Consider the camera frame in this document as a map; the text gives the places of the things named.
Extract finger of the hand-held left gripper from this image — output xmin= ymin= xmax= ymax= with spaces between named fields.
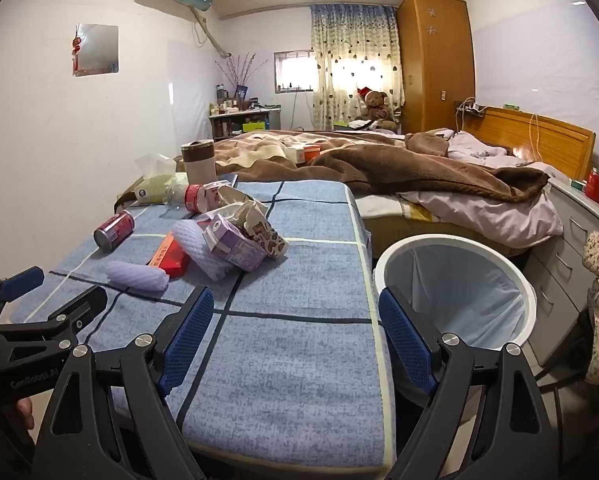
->
xmin=0 ymin=266 xmax=45 ymax=330
xmin=0 ymin=285 xmax=108 ymax=357

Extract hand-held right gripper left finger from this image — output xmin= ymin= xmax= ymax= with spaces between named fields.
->
xmin=32 ymin=286 xmax=215 ymax=480

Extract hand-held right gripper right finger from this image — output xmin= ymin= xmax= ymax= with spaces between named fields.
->
xmin=377 ymin=285 xmax=563 ymax=480

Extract white round waste bin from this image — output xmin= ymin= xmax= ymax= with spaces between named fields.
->
xmin=373 ymin=234 xmax=537 ymax=401

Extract small white foam net sleeve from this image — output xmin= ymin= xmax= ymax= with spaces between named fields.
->
xmin=104 ymin=260 xmax=170 ymax=295

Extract red orange box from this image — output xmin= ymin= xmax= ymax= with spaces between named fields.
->
xmin=147 ymin=232 xmax=191 ymax=278

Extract red drink can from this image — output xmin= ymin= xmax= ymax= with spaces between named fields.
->
xmin=94 ymin=210 xmax=136 ymax=252

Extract large white foam net sleeve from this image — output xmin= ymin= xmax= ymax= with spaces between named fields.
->
xmin=172 ymin=218 xmax=235 ymax=282

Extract purple drink carton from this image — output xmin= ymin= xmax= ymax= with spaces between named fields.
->
xmin=202 ymin=212 xmax=268 ymax=273

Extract colourful printed paper bag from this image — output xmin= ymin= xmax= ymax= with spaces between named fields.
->
xmin=227 ymin=200 xmax=289 ymax=259

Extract red round plastic container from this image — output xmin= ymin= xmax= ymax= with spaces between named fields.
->
xmin=184 ymin=183 xmax=209 ymax=214

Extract blue checked blanket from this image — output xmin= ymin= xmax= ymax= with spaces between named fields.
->
xmin=10 ymin=180 xmax=395 ymax=471

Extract yellow patterned bed sheet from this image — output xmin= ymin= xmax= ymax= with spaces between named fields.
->
xmin=355 ymin=195 xmax=455 ymax=233

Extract green tissue box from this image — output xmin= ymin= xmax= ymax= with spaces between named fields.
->
xmin=130 ymin=154 xmax=188 ymax=206

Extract pale pink quilt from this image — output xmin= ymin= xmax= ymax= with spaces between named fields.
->
xmin=399 ymin=130 xmax=564 ymax=250

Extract brown fleece blanket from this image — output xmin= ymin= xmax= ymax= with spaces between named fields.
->
xmin=174 ymin=129 xmax=550 ymax=204

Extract brown and white tumbler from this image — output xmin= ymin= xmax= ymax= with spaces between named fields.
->
xmin=181 ymin=139 xmax=216 ymax=183

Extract grey nightstand with drawers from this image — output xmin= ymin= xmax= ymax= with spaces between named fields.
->
xmin=522 ymin=177 xmax=599 ymax=368

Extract grey dressing desk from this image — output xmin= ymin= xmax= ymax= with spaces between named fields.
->
xmin=208 ymin=107 xmax=283 ymax=138

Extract brown teddy bear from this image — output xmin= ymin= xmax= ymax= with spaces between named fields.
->
xmin=354 ymin=87 xmax=397 ymax=131

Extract group of cosmetic bottles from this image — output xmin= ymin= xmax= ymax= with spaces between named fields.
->
xmin=210 ymin=85 xmax=280 ymax=113

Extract group of medicine bottles and boxes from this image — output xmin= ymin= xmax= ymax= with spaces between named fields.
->
xmin=572 ymin=145 xmax=599 ymax=213

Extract wooden bed headboard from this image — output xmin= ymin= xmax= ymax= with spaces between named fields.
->
xmin=454 ymin=100 xmax=597 ymax=181

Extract vase of dried branches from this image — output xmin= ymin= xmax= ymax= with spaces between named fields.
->
xmin=214 ymin=52 xmax=270 ymax=98

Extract wooden wardrobe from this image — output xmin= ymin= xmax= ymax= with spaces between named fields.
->
xmin=396 ymin=0 xmax=476 ymax=136

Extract small window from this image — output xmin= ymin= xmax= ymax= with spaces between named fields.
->
xmin=273 ymin=50 xmax=316 ymax=93

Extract wrapped air conditioner pipe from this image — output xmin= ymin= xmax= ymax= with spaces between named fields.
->
xmin=192 ymin=7 xmax=233 ymax=58

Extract patterned window curtain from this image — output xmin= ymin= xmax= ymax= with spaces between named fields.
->
xmin=310 ymin=4 xmax=405 ymax=131

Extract white charging cable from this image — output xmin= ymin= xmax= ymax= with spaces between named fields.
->
xmin=527 ymin=112 xmax=540 ymax=161

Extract square wall mirror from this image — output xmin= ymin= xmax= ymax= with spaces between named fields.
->
xmin=74 ymin=23 xmax=119 ymax=77

